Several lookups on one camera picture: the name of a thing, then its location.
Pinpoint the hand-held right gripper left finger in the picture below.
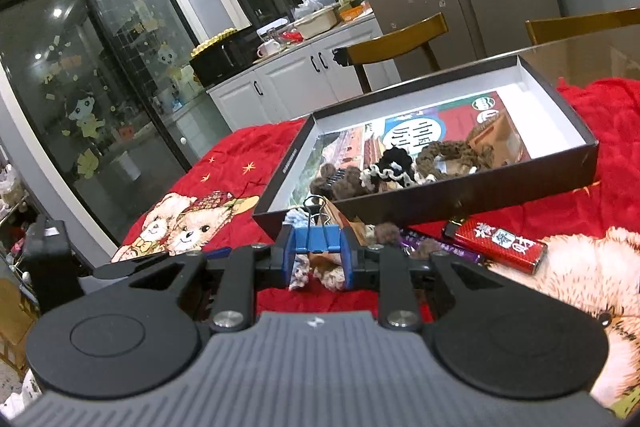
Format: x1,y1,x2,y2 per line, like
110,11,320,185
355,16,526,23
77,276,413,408
127,225,297,334

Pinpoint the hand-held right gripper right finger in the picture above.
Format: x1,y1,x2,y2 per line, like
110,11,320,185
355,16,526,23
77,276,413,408
341,227,506,334

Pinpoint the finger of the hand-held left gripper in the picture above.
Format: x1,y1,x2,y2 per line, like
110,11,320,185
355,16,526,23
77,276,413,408
81,247,232,282

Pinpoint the cream scrunchie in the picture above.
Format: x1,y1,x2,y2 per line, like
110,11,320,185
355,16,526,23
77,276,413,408
310,257,349,294

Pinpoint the blue binder clip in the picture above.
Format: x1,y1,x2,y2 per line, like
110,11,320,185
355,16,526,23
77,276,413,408
289,195,352,256

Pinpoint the grey white scrunchie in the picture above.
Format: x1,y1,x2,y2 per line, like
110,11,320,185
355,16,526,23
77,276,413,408
284,207,316,291

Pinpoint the brown fuzzy hair clip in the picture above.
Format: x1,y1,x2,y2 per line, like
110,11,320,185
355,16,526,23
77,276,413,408
364,222,442,259

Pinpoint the brown fuzzy hair claw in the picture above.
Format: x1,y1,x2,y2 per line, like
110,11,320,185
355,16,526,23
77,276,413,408
309,163,372,201

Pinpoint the black white scrunchie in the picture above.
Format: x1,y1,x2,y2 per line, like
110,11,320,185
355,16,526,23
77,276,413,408
360,146,439,194

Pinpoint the purple packet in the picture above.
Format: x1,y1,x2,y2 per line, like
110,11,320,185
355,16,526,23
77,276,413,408
400,227,489,266

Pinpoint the black cardboard box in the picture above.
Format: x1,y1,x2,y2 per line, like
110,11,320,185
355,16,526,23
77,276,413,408
252,53,600,241

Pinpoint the brown scrunchie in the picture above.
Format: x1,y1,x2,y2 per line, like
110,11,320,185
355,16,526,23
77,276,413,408
415,139,494,181

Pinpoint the red lighter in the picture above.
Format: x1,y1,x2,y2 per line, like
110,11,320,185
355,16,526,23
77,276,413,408
442,217,549,276

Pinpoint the plain brown triangular packet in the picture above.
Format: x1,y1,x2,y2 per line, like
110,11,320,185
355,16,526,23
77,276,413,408
465,112,532,168

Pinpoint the printed paper sheet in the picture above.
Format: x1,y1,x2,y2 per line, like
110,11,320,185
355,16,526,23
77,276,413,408
305,90,532,198

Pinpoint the glass door with stickers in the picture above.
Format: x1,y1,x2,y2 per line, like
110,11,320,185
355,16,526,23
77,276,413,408
0,0,202,249

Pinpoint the white kitchen cabinet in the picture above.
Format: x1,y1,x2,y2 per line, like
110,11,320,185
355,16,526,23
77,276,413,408
206,14,402,134

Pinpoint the black microwave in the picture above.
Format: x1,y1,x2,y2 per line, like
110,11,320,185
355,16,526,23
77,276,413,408
188,28,257,86

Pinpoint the wooden chair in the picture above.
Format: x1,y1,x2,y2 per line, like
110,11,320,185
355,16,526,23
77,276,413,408
524,8,640,48
332,12,450,94

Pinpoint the yellow item on microwave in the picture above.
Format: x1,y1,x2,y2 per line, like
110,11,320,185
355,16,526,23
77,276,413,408
191,27,239,58

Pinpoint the red printed blanket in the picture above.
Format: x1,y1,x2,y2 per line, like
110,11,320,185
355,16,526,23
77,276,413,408
111,77,640,414

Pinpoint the beige plastic basin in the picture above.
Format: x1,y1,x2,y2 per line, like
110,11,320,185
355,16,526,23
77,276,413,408
292,6,341,39

